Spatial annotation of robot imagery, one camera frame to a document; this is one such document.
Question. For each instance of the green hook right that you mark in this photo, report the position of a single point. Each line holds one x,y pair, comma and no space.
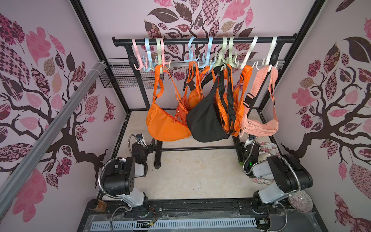
232,57

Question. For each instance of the silver flexible conduit left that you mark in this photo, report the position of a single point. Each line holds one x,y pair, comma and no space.
116,174

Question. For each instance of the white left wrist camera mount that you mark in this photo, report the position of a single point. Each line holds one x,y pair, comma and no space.
140,137

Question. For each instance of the pink hook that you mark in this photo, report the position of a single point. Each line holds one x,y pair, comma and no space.
164,63
140,62

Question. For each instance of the aluminium rail left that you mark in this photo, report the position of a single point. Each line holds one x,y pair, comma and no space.
20,175

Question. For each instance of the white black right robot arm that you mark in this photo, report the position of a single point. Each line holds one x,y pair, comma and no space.
306,181

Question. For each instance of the brown small jar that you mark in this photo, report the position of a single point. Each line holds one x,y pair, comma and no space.
97,205

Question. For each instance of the dark grey clothes rack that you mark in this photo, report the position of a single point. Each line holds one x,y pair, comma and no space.
281,41

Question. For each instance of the green hook middle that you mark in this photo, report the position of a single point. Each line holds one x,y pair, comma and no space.
221,53

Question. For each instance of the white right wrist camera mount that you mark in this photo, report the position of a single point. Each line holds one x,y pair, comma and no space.
250,140

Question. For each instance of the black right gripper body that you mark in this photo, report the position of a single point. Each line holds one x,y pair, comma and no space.
248,151

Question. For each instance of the floral placemat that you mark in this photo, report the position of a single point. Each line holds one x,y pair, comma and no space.
266,150

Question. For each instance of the green hook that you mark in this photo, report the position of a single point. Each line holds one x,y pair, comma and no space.
221,53
158,60
232,57

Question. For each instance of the green hook left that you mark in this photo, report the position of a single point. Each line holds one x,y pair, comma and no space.
158,60

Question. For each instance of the white slotted cable duct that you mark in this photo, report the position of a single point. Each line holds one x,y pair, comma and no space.
174,224

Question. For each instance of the black fanny pack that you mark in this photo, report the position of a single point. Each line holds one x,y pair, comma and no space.
202,120
225,100

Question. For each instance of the pink fanny pack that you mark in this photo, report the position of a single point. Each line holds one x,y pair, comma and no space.
254,127

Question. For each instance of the blue hook left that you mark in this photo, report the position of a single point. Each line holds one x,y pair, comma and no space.
149,60

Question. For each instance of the black wire basket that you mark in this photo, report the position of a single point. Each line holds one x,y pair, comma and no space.
125,77

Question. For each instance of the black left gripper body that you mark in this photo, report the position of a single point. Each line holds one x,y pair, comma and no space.
150,150

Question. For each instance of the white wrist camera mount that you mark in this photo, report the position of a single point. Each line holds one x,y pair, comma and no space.
250,140
140,137

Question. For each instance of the white hook right end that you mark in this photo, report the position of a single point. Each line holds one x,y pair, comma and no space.
266,61

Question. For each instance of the orange bag with black straps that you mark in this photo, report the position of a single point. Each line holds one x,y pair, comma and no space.
161,125

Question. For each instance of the blue hook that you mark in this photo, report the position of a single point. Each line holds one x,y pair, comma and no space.
191,57
206,56
149,60

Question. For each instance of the orange bag bottom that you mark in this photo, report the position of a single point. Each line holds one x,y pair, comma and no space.
193,87

